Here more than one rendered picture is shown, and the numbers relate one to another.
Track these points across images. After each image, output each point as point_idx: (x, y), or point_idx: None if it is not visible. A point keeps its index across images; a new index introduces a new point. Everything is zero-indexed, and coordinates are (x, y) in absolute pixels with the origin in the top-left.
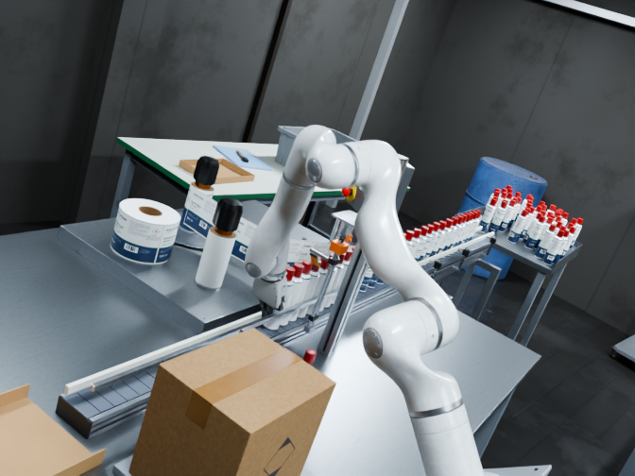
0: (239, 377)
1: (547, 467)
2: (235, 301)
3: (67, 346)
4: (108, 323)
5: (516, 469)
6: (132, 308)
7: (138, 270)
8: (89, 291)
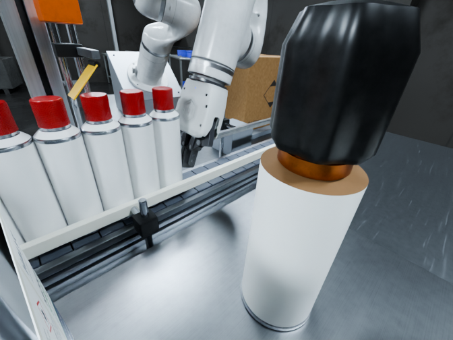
0: (259, 54)
1: (109, 51)
2: (213, 235)
3: (372, 175)
4: (368, 203)
5: (116, 63)
6: (366, 235)
7: (443, 296)
8: (452, 261)
